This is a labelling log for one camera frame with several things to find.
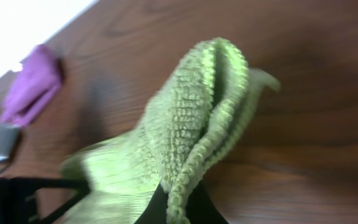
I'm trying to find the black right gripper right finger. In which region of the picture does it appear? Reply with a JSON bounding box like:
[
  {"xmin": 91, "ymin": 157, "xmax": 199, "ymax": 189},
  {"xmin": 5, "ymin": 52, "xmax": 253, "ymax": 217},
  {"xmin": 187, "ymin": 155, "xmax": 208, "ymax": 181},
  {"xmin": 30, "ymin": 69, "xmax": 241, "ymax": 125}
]
[{"xmin": 186, "ymin": 182, "xmax": 228, "ymax": 224}]

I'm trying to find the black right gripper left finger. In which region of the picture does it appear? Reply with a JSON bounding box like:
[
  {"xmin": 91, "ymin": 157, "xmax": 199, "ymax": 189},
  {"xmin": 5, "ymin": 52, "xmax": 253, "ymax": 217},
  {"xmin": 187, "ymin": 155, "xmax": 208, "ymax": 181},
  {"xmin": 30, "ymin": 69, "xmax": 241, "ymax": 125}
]
[{"xmin": 134, "ymin": 185, "xmax": 168, "ymax": 224}]

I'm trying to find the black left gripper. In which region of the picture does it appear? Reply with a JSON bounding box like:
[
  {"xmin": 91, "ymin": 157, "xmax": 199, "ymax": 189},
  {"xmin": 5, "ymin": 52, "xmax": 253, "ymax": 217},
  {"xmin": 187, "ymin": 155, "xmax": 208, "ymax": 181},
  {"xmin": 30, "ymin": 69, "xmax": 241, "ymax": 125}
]
[{"xmin": 0, "ymin": 177, "xmax": 90, "ymax": 224}]

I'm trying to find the light green cloth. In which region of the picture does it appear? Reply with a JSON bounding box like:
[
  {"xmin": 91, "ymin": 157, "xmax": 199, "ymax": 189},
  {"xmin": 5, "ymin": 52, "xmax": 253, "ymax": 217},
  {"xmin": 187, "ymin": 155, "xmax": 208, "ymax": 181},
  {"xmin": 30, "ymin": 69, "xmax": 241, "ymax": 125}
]
[{"xmin": 62, "ymin": 38, "xmax": 280, "ymax": 224}]

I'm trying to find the folded purple cloth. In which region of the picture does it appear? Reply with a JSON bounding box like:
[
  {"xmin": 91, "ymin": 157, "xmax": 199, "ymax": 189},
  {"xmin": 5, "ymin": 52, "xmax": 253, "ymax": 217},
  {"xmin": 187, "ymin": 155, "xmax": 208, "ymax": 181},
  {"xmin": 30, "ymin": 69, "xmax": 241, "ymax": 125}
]
[{"xmin": 0, "ymin": 44, "xmax": 63, "ymax": 127}]

